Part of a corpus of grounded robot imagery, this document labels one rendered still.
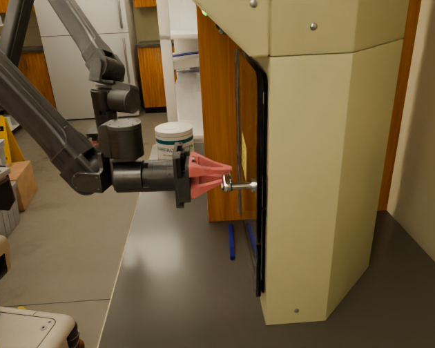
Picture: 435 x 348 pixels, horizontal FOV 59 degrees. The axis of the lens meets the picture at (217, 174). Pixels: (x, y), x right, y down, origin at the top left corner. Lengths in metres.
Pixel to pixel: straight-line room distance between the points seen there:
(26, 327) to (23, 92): 1.30
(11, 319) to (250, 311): 1.35
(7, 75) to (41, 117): 0.09
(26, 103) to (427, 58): 0.85
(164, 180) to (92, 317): 1.63
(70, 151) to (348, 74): 0.46
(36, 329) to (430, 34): 1.71
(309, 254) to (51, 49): 5.30
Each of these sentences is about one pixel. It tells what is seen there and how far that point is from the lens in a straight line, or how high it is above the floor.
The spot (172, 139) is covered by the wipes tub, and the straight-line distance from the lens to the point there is 1.28.
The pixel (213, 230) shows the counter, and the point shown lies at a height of 0.94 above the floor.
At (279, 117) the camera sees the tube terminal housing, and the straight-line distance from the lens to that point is 0.55.
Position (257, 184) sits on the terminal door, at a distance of 0.59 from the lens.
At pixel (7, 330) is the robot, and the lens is 1.90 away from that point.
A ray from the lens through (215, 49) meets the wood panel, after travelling 0.89.
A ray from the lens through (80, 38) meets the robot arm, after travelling 1.09.
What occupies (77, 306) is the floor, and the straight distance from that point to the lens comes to 2.32.
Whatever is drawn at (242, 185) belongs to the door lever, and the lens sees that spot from 0.63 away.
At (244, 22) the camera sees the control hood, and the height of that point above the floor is 1.45.
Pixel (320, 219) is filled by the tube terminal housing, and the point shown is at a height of 1.16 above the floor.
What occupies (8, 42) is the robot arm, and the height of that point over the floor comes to 1.39.
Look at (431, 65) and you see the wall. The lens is 1.02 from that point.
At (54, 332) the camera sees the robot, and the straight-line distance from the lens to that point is 1.81.
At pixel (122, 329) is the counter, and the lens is 0.77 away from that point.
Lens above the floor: 1.48
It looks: 24 degrees down
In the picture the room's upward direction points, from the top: 2 degrees counter-clockwise
